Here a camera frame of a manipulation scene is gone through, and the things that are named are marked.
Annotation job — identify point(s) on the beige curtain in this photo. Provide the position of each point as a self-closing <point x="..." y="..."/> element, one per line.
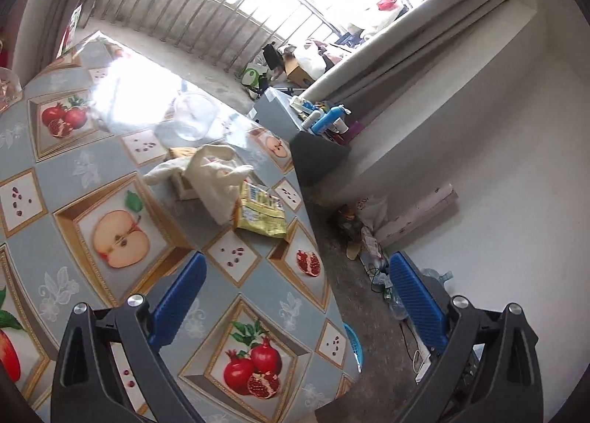
<point x="415" y="45"/>

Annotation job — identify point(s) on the white floor bag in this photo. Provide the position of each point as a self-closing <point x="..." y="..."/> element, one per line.
<point x="373" y="211"/>

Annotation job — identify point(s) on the white power strip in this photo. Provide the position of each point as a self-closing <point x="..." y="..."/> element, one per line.
<point x="421" y="365"/>

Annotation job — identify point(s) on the grey curtain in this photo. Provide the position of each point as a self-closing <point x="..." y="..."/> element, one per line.
<point x="50" y="13"/>

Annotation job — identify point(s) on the yellow snack packet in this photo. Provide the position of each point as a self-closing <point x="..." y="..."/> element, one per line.
<point x="258" y="215"/>

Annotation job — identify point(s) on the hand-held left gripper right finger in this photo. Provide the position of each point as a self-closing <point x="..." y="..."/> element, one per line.
<point x="417" y="298"/>

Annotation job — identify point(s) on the blue plastic basket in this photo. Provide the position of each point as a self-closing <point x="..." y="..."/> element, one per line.
<point x="354" y="347"/>

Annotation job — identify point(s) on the green white bag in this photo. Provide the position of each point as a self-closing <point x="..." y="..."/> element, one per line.
<point x="251" y="76"/>

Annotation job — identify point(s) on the metal window railing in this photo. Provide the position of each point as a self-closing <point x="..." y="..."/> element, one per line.
<point x="207" y="8"/>

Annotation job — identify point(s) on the grey cabinet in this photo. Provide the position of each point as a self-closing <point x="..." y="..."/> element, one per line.
<point x="318" y="156"/>

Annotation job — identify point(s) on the clear bag of wrappers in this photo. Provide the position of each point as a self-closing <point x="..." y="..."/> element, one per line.
<point x="9" y="89"/>

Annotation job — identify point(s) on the white plastic bag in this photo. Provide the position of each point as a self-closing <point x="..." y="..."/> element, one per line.
<point x="313" y="59"/>

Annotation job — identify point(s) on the clear plastic container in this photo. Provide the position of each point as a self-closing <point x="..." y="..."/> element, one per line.
<point x="193" y="116"/>

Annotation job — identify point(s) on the white cloth bag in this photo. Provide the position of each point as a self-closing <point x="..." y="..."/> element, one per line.
<point x="212" y="183"/>

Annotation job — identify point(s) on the white tube box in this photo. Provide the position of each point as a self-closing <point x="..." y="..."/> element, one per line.
<point x="303" y="104"/>

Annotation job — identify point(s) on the cardboard box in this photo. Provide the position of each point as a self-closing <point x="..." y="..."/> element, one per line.
<point x="299" y="72"/>

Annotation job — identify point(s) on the small white bottle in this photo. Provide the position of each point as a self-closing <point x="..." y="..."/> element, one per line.
<point x="311" y="120"/>

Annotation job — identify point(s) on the purple packet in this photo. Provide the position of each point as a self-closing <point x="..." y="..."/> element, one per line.
<point x="354" y="132"/>

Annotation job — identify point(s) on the printed carton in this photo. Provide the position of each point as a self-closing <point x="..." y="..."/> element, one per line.
<point x="69" y="31"/>

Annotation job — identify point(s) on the red hanging item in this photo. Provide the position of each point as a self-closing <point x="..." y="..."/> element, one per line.
<point x="387" y="3"/>

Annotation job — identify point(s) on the clear water jug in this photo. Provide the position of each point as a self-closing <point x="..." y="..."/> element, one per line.
<point x="438" y="276"/>

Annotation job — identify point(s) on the blue bottle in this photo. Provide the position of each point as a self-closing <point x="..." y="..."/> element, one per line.
<point x="327" y="120"/>

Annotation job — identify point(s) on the hanging white garment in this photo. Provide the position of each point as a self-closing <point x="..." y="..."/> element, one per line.
<point x="373" y="24"/>

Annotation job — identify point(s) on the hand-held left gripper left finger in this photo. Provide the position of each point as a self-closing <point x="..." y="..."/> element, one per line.
<point x="179" y="303"/>

